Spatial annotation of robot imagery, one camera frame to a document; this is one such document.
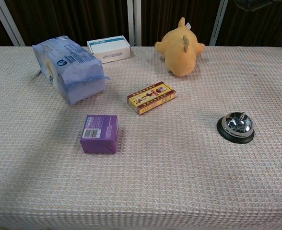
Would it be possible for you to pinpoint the yellow red medicine box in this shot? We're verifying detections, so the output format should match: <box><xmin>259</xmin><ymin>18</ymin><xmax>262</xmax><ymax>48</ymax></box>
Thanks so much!
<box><xmin>127</xmin><ymin>81</ymin><xmax>176</xmax><ymax>115</ymax></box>

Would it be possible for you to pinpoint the purple soap box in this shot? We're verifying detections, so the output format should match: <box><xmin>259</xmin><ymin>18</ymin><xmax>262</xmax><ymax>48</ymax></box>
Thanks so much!
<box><xmin>80</xmin><ymin>115</ymin><xmax>119</xmax><ymax>155</ymax></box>

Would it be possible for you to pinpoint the white cardboard box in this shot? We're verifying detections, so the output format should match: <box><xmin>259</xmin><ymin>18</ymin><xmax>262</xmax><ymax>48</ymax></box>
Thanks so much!
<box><xmin>86</xmin><ymin>35</ymin><xmax>131</xmax><ymax>64</ymax></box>

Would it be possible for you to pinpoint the orange plush toy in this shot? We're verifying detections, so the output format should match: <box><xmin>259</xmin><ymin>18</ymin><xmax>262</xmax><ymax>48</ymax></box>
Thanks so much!
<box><xmin>154</xmin><ymin>17</ymin><xmax>206</xmax><ymax>77</ymax></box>

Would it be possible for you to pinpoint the beige waffle tablecloth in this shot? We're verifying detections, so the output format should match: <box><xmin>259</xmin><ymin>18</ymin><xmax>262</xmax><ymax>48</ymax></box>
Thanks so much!
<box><xmin>0</xmin><ymin>45</ymin><xmax>282</xmax><ymax>230</ymax></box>

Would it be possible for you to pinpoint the blue tissue pack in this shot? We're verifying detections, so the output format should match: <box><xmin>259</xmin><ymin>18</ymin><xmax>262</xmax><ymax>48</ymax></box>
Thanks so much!
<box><xmin>32</xmin><ymin>35</ymin><xmax>110</xmax><ymax>106</ymax></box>

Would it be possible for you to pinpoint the black glossy object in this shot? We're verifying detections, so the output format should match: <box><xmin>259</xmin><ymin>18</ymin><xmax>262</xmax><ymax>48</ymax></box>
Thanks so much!
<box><xmin>234</xmin><ymin>0</ymin><xmax>282</xmax><ymax>12</ymax></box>

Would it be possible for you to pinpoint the white frame post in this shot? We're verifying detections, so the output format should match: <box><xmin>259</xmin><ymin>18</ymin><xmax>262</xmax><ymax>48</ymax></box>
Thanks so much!
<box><xmin>209</xmin><ymin>0</ymin><xmax>229</xmax><ymax>46</ymax></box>
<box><xmin>134</xmin><ymin>0</ymin><xmax>142</xmax><ymax>46</ymax></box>
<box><xmin>127</xmin><ymin>0</ymin><xmax>135</xmax><ymax>46</ymax></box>
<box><xmin>0</xmin><ymin>0</ymin><xmax>26</xmax><ymax>47</ymax></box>

